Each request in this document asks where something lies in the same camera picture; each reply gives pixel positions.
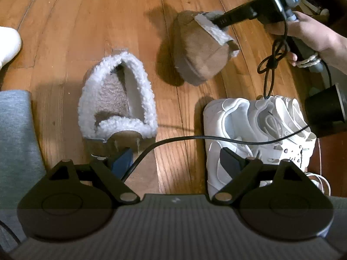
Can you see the person's grey trouser leg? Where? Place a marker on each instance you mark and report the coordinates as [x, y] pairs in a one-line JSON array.
[[16, 140]]

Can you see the person's white socked foot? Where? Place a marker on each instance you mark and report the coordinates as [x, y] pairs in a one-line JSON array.
[[8, 46]]

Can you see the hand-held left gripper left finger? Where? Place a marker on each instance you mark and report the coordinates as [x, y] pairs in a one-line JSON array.
[[123, 161]]

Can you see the white sneaker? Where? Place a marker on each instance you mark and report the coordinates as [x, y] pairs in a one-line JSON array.
[[217, 116], [287, 111]]

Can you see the brown fleece-lined boot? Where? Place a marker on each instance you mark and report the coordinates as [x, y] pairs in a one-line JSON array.
[[200, 57], [108, 92]]

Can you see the person's right hand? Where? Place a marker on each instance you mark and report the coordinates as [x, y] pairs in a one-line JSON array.
[[309, 32]]

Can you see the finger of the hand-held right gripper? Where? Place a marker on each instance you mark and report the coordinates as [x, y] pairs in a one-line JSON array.
[[235, 16]]

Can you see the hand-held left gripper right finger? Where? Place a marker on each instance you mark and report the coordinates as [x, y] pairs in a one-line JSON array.
[[230, 159]]

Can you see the black cylindrical cup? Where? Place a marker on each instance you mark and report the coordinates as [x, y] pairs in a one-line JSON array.
[[325, 111]]

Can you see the person's right forearm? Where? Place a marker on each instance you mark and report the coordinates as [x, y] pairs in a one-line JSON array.
[[338, 57]]

